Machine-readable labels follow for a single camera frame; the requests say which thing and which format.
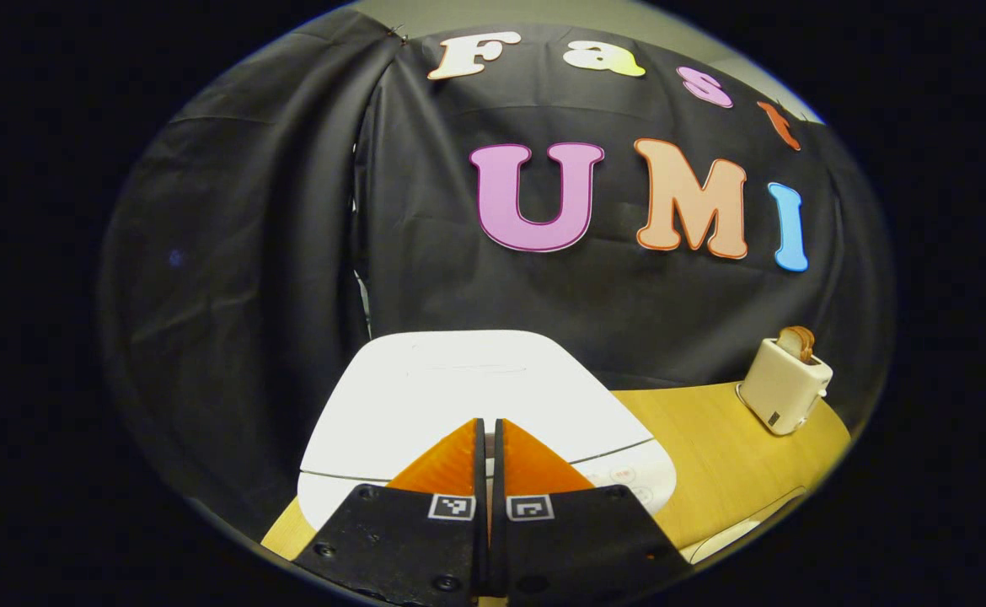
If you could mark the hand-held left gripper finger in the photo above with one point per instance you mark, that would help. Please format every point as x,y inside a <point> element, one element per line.
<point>480,480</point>
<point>498,480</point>

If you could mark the white rice cooker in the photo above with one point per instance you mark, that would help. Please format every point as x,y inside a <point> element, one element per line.
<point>459,379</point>

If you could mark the white toaster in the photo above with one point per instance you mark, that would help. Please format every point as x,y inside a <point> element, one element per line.
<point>784,388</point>

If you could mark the brown bread slice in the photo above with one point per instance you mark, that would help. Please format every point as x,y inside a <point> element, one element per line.
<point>790,346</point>
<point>811,341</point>

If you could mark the black backdrop cloth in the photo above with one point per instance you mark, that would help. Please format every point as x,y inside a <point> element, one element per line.
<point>249,253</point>

